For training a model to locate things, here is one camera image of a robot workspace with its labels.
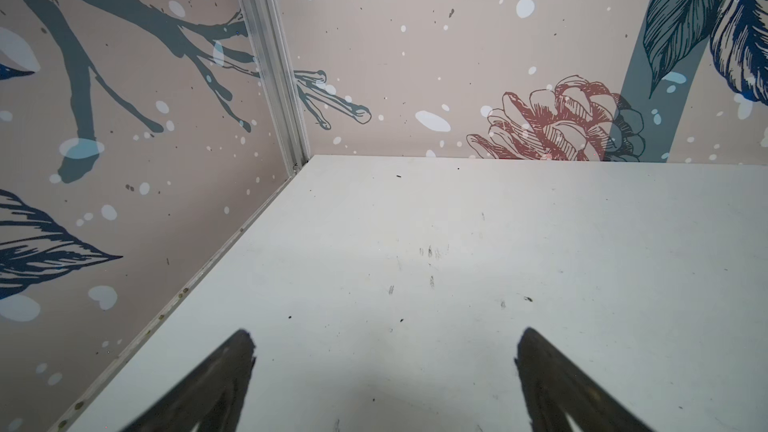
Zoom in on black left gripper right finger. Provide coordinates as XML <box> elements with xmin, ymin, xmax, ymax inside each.
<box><xmin>515</xmin><ymin>327</ymin><xmax>650</xmax><ymax>431</ymax></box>

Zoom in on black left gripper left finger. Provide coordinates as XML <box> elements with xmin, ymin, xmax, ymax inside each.
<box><xmin>124</xmin><ymin>329</ymin><xmax>256</xmax><ymax>432</ymax></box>

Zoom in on aluminium corner frame post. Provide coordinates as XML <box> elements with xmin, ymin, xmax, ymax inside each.
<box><xmin>239</xmin><ymin>0</ymin><xmax>310</xmax><ymax>177</ymax></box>

